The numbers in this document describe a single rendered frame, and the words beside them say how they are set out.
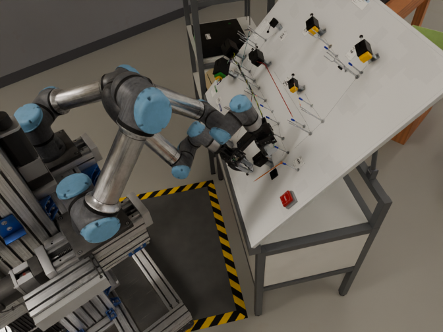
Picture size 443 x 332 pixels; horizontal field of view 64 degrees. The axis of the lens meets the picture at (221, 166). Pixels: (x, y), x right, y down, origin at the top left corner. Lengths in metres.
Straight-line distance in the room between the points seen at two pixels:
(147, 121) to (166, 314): 1.43
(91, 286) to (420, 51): 1.41
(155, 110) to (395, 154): 2.67
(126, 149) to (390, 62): 0.99
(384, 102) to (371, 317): 1.51
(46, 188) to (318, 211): 1.22
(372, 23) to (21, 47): 3.93
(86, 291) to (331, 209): 1.17
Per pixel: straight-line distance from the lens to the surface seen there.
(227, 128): 1.31
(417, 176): 3.29
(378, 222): 1.81
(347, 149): 1.40
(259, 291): 2.06
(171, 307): 2.25
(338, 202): 1.89
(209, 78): 2.63
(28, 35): 4.76
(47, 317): 1.44
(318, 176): 1.45
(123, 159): 1.08
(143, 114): 0.99
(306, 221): 1.80
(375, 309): 2.56
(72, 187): 1.27
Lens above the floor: 2.28
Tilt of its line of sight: 48 degrees down
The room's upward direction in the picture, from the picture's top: 5 degrees counter-clockwise
